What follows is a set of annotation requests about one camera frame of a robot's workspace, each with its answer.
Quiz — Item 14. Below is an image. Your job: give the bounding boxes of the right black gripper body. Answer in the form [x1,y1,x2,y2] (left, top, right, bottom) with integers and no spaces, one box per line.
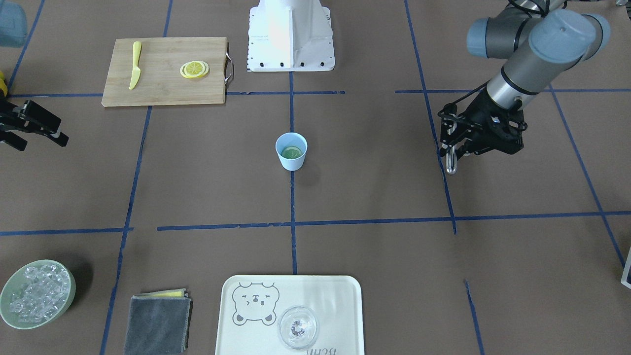
[0,99,20,131]

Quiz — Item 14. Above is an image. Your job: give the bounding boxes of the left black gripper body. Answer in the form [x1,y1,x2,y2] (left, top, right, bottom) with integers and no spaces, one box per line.
[463,91,527,155]

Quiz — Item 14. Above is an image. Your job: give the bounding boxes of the yellow lemon half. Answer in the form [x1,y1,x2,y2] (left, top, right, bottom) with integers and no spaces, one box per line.
[180,61,210,79]

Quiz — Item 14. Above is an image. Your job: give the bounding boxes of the lemon slice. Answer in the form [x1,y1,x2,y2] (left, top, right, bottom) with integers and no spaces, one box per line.
[281,146,304,160]

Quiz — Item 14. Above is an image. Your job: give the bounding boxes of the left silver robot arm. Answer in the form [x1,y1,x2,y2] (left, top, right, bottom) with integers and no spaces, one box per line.
[456,3,611,157]

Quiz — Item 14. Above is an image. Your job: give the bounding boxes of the light blue plastic cup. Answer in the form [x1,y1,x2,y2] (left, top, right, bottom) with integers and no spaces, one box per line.
[275,132,308,172]

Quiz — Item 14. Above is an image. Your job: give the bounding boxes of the yellow plastic knife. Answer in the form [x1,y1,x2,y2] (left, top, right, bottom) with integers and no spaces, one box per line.
[129,41,142,90]

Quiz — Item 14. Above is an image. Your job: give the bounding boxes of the bamboo cutting board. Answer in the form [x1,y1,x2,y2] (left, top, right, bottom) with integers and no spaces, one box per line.
[102,37,234,107]

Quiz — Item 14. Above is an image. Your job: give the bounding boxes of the green bowl of ice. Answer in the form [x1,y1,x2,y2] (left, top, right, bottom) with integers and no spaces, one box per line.
[1,260,76,330]

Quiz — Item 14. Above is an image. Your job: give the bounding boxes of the grey yellow folded cloth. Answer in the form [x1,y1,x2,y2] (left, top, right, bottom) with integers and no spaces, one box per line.
[124,288,192,355]

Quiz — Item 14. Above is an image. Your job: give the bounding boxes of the clear wine glass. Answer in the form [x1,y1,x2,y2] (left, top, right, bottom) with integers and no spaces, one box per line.
[278,305,319,350]

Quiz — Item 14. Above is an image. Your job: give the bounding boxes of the cream bear tray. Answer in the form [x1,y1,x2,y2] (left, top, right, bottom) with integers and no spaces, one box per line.
[215,275,365,355]

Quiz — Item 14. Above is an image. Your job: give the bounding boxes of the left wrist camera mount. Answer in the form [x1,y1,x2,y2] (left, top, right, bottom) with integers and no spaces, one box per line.
[438,103,473,159]

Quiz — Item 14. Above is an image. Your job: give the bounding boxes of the black camera cable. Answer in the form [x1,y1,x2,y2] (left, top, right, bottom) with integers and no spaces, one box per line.
[444,81,489,111]

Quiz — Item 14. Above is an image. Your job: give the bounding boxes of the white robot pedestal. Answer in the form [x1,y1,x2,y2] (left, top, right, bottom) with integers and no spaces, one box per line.
[246,0,336,72]

